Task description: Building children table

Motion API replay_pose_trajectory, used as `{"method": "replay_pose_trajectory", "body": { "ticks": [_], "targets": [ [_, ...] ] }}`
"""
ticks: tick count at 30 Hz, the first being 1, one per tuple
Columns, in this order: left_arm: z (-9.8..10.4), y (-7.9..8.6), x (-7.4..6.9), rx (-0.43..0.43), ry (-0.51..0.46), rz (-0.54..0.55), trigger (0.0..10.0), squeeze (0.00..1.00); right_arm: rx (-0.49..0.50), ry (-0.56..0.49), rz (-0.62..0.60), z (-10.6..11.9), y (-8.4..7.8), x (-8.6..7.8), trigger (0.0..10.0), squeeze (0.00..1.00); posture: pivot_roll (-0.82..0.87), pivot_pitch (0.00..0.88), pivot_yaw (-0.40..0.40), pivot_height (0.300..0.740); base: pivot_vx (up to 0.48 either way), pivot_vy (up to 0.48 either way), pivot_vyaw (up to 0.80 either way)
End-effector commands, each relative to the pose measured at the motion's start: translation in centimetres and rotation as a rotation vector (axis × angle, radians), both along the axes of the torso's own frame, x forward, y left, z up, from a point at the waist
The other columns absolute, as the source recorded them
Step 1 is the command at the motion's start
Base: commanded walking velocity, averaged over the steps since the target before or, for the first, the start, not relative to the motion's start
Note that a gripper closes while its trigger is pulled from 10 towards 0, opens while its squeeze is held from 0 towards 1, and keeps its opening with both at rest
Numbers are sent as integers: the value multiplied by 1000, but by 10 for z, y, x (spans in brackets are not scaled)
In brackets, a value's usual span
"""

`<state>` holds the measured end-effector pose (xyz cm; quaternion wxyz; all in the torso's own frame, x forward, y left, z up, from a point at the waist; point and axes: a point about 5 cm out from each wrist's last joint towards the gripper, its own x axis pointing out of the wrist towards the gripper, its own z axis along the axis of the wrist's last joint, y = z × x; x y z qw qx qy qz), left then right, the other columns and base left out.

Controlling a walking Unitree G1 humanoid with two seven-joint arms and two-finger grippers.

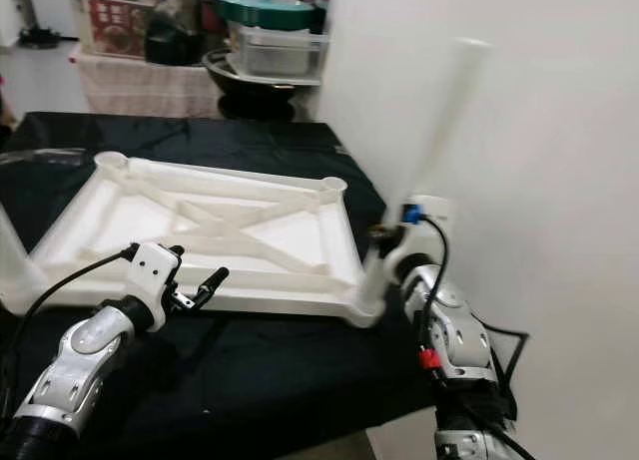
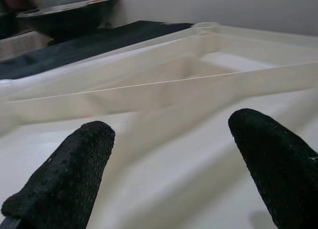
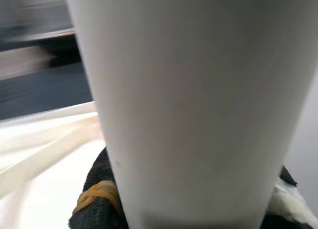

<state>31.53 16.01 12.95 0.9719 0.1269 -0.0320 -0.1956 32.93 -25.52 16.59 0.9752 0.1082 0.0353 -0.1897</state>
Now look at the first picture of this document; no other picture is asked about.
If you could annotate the beige cloth covered bench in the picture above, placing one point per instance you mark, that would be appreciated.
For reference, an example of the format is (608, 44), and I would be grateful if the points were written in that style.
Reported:
(140, 89)

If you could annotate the clear tape patch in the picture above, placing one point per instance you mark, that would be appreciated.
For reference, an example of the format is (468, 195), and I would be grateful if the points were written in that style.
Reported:
(45, 157)

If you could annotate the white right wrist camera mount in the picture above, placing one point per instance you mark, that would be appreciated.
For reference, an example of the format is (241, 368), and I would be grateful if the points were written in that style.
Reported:
(434, 221)

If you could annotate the black bag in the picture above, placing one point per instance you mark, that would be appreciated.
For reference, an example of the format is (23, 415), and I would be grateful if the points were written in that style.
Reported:
(175, 31)

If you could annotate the green pot with lid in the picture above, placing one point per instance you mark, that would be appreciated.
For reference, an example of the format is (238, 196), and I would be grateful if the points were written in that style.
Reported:
(265, 9)

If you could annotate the black wok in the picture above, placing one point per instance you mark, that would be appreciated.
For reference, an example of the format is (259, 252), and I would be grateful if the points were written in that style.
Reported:
(255, 96)

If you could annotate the black tablecloth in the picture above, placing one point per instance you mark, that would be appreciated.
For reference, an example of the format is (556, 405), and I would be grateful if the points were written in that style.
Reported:
(210, 380)

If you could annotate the dark green slippers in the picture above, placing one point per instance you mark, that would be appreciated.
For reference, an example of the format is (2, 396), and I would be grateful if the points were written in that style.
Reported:
(40, 37)

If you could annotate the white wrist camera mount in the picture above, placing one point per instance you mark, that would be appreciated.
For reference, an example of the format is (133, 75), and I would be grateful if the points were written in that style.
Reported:
(434, 221)
(155, 270)

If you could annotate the orange lidded storage box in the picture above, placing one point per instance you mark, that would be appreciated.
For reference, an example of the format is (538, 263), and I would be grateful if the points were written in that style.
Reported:
(115, 26)

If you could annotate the clear plastic storage box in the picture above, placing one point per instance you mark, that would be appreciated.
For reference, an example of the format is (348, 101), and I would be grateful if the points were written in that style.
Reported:
(275, 53)

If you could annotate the white plastic table top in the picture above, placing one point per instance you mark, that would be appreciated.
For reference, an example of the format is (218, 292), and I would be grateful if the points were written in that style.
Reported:
(130, 216)

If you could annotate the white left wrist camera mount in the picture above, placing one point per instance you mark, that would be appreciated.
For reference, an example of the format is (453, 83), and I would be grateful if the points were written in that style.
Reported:
(155, 270)

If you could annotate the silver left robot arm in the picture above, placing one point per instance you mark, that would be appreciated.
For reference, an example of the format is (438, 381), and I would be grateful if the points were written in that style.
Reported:
(90, 360)

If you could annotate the red printed carton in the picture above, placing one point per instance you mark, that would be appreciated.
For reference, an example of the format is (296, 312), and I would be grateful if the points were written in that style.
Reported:
(118, 26)

